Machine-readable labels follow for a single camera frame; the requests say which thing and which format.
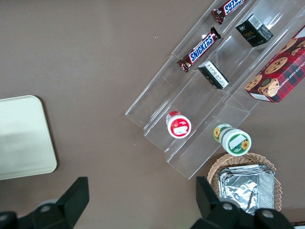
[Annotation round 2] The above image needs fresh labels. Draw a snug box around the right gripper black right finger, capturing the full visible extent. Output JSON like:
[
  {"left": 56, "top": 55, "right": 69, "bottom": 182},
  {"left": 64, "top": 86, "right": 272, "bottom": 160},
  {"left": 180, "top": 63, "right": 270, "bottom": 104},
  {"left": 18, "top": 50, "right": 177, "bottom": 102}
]
[{"left": 190, "top": 176, "right": 296, "bottom": 229}]

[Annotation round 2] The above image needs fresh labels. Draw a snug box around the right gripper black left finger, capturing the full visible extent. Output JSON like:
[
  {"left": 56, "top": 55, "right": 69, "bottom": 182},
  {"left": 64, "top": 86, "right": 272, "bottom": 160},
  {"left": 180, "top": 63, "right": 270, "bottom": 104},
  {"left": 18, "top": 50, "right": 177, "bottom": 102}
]
[{"left": 0, "top": 176, "right": 90, "bottom": 229}]

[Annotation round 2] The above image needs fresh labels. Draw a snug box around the light wicker basket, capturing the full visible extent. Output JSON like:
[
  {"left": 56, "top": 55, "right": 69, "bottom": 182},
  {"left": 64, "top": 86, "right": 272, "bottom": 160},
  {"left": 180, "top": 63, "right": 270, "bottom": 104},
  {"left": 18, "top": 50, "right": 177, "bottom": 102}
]
[{"left": 207, "top": 153, "right": 283, "bottom": 213}]

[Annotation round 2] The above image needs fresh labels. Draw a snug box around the cream plastic tray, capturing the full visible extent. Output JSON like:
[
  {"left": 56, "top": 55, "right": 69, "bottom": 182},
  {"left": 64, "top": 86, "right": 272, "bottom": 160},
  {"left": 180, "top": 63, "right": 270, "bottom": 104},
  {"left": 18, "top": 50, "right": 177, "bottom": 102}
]
[{"left": 0, "top": 95, "right": 58, "bottom": 181}]

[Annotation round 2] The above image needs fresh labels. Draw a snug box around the stack of foil trays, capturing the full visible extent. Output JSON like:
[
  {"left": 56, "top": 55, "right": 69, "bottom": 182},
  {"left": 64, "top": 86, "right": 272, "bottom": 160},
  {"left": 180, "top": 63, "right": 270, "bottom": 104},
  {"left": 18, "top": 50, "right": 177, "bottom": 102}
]
[{"left": 217, "top": 164, "right": 276, "bottom": 216}]

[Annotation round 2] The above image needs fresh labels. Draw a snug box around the green lid yogurt cup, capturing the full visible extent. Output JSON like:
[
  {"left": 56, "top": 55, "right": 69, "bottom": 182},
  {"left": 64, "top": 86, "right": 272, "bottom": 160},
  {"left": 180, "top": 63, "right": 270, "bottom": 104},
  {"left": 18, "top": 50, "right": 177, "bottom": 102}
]
[{"left": 212, "top": 123, "right": 253, "bottom": 156}]

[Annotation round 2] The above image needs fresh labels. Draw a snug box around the red lid yogurt cup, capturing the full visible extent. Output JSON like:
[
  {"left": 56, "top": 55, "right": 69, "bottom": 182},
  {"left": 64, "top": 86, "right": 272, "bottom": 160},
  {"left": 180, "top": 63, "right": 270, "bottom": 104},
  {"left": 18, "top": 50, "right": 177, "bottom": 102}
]
[{"left": 165, "top": 110, "right": 193, "bottom": 139}]

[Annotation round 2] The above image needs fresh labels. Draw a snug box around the clear acrylic stepped stand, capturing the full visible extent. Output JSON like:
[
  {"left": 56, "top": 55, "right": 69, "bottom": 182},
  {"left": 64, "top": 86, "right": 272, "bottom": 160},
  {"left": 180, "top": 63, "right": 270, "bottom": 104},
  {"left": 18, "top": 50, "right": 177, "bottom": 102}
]
[{"left": 124, "top": 0, "right": 305, "bottom": 180}]

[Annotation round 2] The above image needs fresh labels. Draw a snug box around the small black carton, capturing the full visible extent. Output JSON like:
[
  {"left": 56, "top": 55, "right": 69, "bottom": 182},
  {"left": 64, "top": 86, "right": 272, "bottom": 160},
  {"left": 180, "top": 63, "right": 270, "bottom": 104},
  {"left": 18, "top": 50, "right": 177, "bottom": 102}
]
[
  {"left": 197, "top": 60, "right": 230, "bottom": 90},
  {"left": 235, "top": 13, "right": 275, "bottom": 48}
]

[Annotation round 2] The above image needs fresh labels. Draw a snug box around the red tartan cookie box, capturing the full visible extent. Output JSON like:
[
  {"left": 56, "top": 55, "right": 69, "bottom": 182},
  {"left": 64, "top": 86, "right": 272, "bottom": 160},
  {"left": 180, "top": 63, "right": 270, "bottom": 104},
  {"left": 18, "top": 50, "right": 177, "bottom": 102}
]
[{"left": 244, "top": 24, "right": 305, "bottom": 104}]

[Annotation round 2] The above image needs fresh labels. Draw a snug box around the Snickers chocolate bar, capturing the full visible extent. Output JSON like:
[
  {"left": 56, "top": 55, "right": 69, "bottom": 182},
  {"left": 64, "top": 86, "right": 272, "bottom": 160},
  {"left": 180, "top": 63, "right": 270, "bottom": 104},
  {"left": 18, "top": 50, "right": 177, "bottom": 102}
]
[
  {"left": 176, "top": 26, "right": 222, "bottom": 73},
  {"left": 211, "top": 0, "right": 246, "bottom": 25}
]

